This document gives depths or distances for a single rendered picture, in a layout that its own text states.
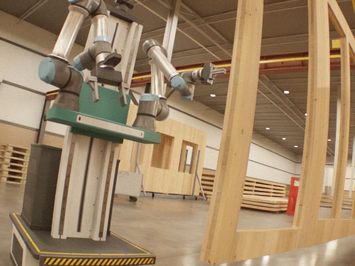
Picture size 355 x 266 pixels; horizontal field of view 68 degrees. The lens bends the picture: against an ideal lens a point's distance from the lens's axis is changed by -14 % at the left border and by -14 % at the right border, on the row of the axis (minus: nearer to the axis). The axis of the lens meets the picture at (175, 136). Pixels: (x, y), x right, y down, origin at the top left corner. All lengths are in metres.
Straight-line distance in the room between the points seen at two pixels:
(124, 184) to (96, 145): 5.94
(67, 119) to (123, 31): 0.79
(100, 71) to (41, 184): 0.88
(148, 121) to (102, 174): 0.42
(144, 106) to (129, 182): 6.06
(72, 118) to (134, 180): 6.33
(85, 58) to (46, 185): 0.84
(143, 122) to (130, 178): 6.04
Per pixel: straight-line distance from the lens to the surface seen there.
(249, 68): 1.60
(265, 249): 1.90
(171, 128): 11.61
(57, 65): 1.48
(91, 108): 1.72
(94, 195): 1.84
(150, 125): 1.73
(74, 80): 1.55
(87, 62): 1.35
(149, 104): 1.75
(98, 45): 1.31
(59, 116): 1.48
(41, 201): 1.85
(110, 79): 1.23
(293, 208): 11.30
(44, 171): 1.83
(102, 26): 1.59
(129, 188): 7.75
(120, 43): 1.99
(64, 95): 1.54
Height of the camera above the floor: 0.78
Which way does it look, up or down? 8 degrees up
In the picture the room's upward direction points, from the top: 9 degrees clockwise
